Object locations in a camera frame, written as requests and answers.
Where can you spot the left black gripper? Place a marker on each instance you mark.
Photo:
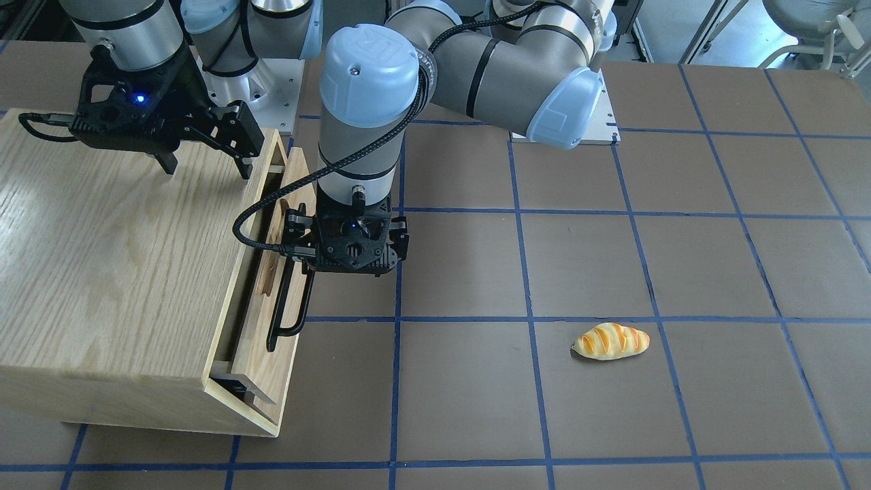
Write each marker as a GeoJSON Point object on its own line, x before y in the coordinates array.
{"type": "Point", "coordinates": [295, 230]}

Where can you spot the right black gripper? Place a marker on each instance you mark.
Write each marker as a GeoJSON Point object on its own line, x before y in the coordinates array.
{"type": "Point", "coordinates": [178, 87]}

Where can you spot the wooden drawer black handle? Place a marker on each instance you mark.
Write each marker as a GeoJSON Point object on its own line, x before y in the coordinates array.
{"type": "Point", "coordinates": [282, 272]}

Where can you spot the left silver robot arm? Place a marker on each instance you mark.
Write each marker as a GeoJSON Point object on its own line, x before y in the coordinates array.
{"type": "Point", "coordinates": [536, 75]}

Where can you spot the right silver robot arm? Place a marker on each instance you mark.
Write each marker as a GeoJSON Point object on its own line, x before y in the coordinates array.
{"type": "Point", "coordinates": [227, 38]}

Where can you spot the wooden drawer cabinet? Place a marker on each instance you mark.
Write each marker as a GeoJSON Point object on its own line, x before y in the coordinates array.
{"type": "Point", "coordinates": [126, 299]}

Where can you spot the toy bread loaf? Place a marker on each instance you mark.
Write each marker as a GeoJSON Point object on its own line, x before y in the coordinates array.
{"type": "Point", "coordinates": [611, 341]}

